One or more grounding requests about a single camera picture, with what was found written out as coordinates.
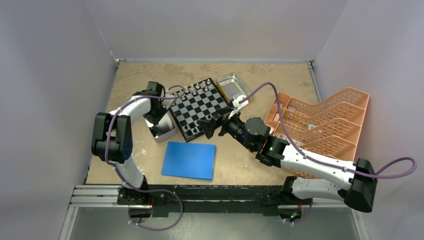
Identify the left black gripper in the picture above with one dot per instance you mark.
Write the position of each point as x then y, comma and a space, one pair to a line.
164, 110

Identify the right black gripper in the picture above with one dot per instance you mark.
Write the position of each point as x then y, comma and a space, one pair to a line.
209, 126

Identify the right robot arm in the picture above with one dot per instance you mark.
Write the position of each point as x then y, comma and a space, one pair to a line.
346, 181

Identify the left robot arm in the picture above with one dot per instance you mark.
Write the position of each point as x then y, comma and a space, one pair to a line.
112, 139

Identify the white chess piece row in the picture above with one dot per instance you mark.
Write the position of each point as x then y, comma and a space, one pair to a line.
202, 90

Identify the black and silver chessboard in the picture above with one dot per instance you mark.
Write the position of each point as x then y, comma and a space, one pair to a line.
189, 111

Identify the gold rectangular metal tin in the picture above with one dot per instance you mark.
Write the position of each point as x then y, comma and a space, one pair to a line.
232, 86

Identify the blue folder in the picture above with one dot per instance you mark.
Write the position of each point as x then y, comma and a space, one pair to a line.
189, 160

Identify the pink eraser in organizer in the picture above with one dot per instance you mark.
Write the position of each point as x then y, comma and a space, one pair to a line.
276, 118

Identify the orange plastic tiered organizer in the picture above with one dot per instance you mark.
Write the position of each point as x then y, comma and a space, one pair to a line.
331, 127

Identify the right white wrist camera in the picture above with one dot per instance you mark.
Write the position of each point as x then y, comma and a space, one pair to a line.
238, 103

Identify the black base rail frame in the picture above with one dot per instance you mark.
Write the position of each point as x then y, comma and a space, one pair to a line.
267, 200

